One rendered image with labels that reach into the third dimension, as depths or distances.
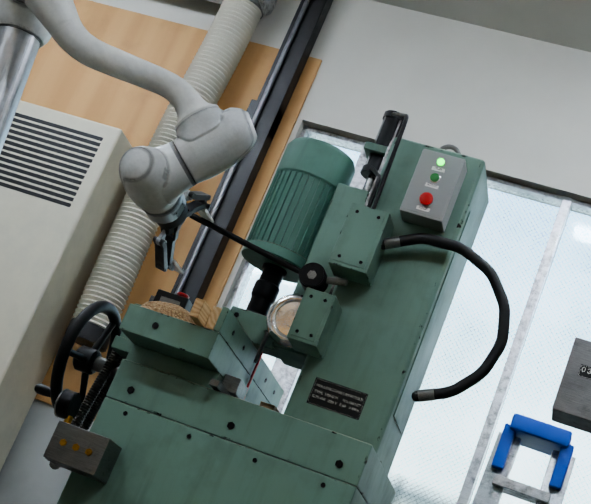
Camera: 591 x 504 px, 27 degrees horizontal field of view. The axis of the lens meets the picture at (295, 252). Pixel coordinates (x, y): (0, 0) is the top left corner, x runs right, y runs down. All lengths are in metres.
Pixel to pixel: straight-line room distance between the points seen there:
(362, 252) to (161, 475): 0.63
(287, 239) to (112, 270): 1.53
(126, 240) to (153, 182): 1.87
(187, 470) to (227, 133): 0.69
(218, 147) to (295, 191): 0.44
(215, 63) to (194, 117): 2.07
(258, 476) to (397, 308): 0.49
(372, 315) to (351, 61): 2.10
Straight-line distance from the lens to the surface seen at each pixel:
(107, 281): 4.31
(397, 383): 2.68
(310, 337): 2.64
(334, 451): 2.55
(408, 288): 2.75
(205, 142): 2.52
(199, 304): 2.55
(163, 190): 2.52
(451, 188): 2.77
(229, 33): 4.66
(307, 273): 2.74
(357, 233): 2.72
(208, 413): 2.62
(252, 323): 2.86
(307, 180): 2.92
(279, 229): 2.88
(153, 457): 2.63
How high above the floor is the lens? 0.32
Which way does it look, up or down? 18 degrees up
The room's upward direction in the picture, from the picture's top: 23 degrees clockwise
